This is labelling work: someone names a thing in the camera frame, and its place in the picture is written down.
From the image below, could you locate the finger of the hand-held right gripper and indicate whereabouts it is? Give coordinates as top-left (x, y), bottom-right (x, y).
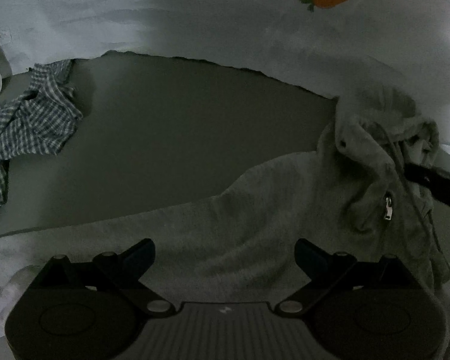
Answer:
top-left (402, 162), bottom-right (450, 214)

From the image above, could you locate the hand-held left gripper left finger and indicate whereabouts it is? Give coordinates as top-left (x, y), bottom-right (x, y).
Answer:
top-left (33, 238), bottom-right (177, 316)

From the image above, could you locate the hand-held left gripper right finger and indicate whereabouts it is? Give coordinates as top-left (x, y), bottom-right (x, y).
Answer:
top-left (275, 238), bottom-right (429, 316)

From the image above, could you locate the grey zip hoodie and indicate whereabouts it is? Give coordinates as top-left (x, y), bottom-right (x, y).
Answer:
top-left (0, 84), bottom-right (450, 360)

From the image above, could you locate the checkered shirt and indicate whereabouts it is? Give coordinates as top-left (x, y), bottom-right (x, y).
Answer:
top-left (0, 59), bottom-right (84, 230)

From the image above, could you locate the carrot print bed sheet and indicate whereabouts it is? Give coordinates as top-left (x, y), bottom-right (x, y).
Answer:
top-left (0, 0), bottom-right (450, 182)

